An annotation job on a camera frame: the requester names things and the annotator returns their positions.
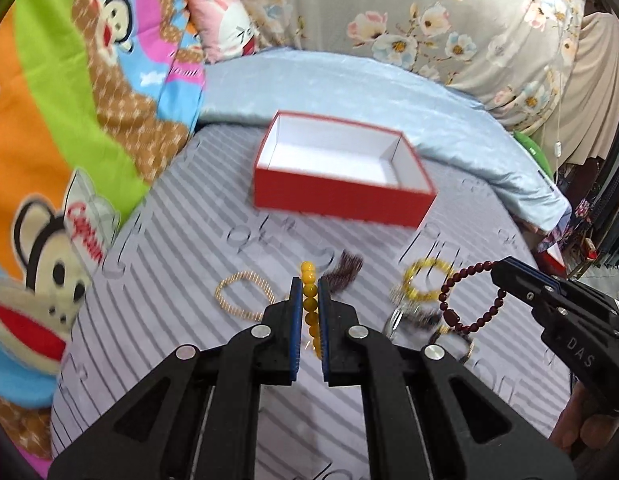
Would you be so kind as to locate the person's right hand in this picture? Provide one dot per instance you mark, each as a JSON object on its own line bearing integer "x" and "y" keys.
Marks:
{"x": 576, "y": 422}

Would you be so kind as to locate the pink rabbit pillow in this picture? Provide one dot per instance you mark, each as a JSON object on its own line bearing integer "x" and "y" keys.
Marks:
{"x": 224, "y": 28}

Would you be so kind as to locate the colourful monkey cartoon blanket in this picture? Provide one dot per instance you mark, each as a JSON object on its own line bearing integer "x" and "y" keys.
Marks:
{"x": 96, "y": 99}

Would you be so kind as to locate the beige curtain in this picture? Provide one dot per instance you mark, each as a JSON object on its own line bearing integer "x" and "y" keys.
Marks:
{"x": 590, "y": 103}

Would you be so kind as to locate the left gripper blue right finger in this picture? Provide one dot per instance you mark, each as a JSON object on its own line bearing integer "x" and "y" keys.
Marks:
{"x": 324, "y": 311}

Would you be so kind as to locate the green plastic object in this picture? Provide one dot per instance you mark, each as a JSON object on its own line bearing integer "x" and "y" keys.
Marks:
{"x": 535, "y": 151}

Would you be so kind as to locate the grey floral bedding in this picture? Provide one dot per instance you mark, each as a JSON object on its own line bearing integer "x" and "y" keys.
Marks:
{"x": 514, "y": 56}

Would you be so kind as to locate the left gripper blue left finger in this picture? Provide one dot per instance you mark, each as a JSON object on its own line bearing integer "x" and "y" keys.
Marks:
{"x": 294, "y": 310}

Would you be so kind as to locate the grey striped bed sheet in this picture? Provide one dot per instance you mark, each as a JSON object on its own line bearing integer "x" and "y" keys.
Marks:
{"x": 197, "y": 226}

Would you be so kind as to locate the light blue quilt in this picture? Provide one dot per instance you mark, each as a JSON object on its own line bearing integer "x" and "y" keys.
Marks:
{"x": 443, "y": 125}

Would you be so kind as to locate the white hanging cord switch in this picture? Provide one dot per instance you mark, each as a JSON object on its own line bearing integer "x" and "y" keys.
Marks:
{"x": 557, "y": 148}

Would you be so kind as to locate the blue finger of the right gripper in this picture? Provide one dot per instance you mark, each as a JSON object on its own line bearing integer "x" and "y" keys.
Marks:
{"x": 527, "y": 297}
{"x": 516, "y": 276}

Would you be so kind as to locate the red cardboard box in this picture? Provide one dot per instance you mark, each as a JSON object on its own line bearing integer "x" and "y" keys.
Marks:
{"x": 339, "y": 168}

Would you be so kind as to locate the silver wrist watch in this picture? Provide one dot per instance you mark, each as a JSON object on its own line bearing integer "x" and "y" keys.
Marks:
{"x": 416, "y": 316}

